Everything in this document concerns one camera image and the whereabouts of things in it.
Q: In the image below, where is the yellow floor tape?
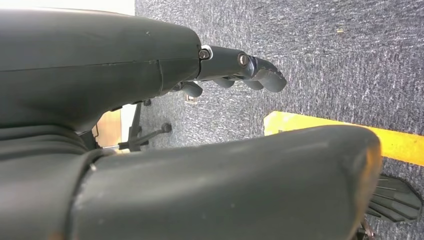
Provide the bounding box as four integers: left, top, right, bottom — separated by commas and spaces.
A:
263, 110, 424, 168

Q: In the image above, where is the black metal leg frame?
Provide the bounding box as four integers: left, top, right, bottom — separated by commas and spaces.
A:
117, 99, 173, 153

